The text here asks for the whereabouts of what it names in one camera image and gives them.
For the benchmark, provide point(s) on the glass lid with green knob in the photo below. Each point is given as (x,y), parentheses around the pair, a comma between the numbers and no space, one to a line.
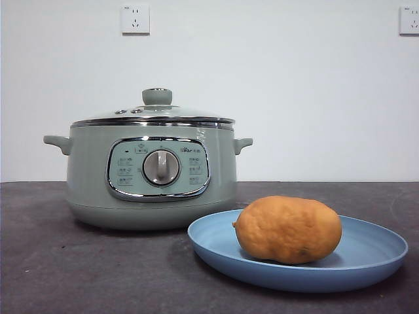
(157,97)

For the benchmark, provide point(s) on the brown potato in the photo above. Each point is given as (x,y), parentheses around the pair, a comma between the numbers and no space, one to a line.
(287,229)

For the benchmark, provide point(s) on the blue round plate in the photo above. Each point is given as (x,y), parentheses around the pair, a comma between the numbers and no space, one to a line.
(214,248)

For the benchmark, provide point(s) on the pale green electric steamer pot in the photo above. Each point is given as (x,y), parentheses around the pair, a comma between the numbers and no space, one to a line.
(91,183)

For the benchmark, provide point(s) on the white wall socket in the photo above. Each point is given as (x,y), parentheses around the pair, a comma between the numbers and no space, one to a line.
(135,19)
(409,20)

